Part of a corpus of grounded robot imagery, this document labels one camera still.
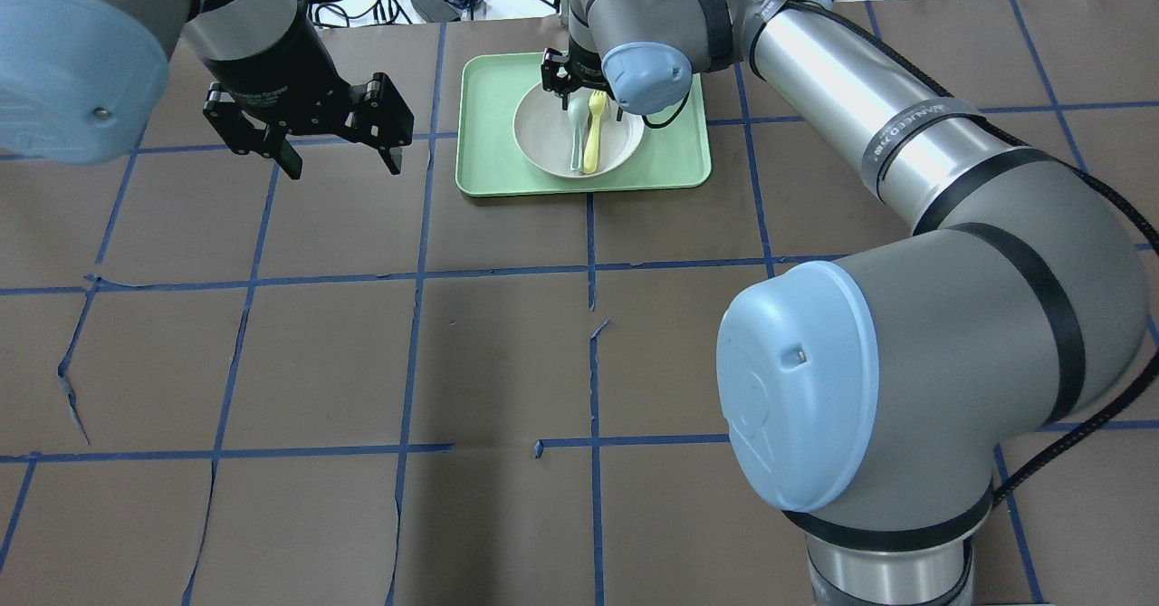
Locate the light green plastic tray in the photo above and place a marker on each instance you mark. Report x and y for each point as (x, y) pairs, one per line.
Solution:
(489, 163)

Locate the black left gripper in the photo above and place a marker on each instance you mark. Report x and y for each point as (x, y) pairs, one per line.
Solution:
(268, 70)

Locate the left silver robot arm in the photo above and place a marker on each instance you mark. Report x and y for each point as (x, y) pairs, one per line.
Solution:
(80, 78)

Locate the yellow plastic fork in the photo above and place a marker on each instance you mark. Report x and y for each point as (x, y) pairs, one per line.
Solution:
(597, 103)

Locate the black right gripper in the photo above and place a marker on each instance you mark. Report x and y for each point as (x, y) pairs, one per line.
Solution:
(556, 74)

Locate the black power adapter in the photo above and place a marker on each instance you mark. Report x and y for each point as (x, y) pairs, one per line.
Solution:
(436, 11)

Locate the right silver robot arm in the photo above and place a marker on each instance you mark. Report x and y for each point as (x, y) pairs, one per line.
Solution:
(865, 397)

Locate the pale green plastic spoon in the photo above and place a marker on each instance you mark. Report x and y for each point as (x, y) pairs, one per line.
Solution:
(578, 115)

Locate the beige round plate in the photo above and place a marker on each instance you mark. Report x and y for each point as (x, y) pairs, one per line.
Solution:
(541, 129)

